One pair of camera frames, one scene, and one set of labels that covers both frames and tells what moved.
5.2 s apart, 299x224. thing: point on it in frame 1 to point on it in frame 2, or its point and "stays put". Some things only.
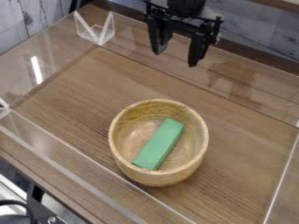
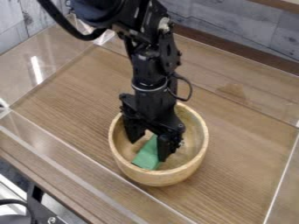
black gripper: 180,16 to 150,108
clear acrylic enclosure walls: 122,136 stays put
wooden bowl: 134,127 stays put
